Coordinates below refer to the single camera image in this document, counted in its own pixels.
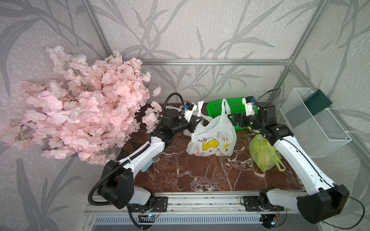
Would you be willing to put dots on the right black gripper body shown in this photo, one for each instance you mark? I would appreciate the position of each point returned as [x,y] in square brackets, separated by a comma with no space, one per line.
[252,121]

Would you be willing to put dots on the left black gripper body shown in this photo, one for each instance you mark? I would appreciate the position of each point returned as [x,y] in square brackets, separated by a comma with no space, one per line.
[181,126]

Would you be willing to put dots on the white printed plastic bag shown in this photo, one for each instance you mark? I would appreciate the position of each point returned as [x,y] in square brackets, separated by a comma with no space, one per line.
[218,138]

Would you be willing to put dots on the light green plastic bag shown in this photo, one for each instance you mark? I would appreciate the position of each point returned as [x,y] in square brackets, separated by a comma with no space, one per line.
[265,155]

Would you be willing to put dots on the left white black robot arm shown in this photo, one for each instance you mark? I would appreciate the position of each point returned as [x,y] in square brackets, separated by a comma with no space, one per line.
[116,186]

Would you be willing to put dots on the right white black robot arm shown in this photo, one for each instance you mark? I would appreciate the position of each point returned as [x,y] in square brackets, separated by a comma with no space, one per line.
[323,198]

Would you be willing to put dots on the green plastic basket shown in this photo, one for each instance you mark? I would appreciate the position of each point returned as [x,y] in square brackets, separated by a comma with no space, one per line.
[219,110]

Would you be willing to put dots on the light blue spatula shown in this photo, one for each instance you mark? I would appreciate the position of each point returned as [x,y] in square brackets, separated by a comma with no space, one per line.
[149,164]

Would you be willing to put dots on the dark green card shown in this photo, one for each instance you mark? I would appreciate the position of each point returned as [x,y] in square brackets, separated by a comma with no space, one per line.
[317,102]

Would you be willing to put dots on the pink artificial blossom tree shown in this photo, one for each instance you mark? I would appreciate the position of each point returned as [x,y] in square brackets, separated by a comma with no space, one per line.
[90,112]

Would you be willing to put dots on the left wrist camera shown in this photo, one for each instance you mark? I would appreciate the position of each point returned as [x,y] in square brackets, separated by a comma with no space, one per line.
[189,108]

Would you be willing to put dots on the white wire mesh basket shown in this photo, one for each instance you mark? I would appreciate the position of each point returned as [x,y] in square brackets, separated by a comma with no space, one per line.
[318,134]

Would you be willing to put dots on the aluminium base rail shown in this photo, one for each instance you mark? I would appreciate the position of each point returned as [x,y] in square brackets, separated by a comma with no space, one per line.
[197,211]

